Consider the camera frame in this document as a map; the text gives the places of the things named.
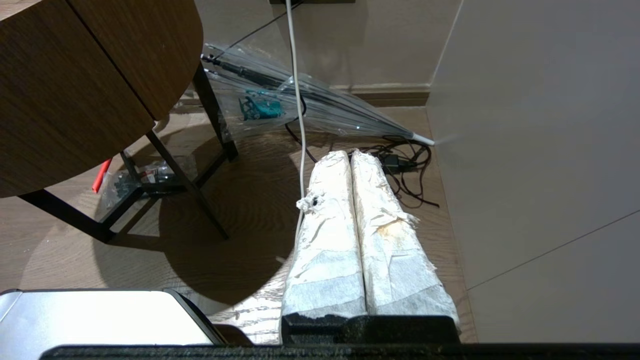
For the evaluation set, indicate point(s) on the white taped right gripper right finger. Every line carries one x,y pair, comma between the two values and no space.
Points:
395,260

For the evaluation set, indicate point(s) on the thin red stick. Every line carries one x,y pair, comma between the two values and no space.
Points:
101,176

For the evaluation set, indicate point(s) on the round wooden side table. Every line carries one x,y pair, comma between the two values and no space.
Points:
75,90

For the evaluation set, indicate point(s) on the transparent folded umbrella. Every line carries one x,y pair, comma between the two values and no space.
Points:
325,107

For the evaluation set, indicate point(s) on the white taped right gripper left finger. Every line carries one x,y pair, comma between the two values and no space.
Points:
330,235

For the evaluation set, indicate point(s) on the clear plastic bag with parts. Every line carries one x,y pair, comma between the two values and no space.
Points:
160,175

